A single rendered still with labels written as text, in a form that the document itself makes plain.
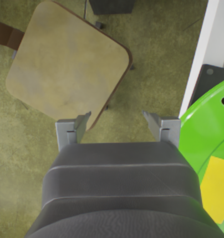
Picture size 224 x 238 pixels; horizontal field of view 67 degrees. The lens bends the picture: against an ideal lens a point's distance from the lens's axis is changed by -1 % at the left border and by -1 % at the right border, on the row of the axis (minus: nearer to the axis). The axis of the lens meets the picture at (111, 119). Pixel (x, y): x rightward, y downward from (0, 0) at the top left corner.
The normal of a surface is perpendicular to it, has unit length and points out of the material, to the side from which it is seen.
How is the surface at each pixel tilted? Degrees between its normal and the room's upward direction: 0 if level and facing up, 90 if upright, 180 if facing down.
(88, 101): 0
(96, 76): 0
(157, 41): 0
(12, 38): 44
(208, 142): 23
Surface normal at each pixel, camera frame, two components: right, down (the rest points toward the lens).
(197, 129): -0.35, 0.04
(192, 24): -0.01, 0.29
